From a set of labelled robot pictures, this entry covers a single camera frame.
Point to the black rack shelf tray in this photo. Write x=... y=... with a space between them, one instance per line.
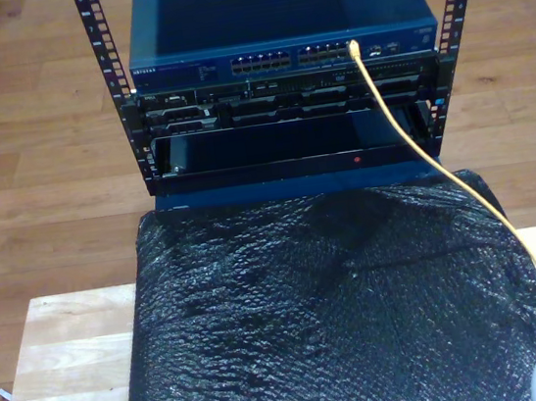
x=293 y=165

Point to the black rack server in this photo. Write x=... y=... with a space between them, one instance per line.
x=285 y=104

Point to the black bubble wrap mat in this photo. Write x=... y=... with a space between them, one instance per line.
x=317 y=352

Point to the blue rack base plate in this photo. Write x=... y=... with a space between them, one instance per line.
x=271 y=190

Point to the blue network switch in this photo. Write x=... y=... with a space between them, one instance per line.
x=273 y=12

